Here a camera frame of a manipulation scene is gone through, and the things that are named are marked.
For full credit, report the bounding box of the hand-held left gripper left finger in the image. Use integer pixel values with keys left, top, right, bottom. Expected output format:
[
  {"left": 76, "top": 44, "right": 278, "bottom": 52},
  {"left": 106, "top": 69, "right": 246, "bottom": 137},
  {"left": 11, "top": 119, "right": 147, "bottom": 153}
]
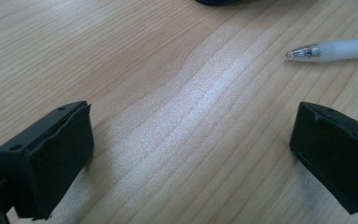
[{"left": 0, "top": 100, "right": 95, "bottom": 220}]

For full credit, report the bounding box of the white translucent pen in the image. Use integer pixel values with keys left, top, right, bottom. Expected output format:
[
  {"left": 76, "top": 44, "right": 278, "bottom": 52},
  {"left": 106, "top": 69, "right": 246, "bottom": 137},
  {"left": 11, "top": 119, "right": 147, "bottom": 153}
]
[{"left": 285, "top": 35, "right": 358, "bottom": 63}]

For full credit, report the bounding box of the dark fabric object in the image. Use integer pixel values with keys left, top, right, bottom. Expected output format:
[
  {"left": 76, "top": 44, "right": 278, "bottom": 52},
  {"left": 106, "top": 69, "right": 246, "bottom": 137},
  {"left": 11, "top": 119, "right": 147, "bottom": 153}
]
[{"left": 195, "top": 0, "right": 246, "bottom": 7}]

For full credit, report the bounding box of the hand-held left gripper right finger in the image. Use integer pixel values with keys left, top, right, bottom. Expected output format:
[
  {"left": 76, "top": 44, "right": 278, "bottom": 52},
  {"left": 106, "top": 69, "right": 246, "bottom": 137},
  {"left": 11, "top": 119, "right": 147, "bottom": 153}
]
[{"left": 289, "top": 101, "right": 358, "bottom": 220}]

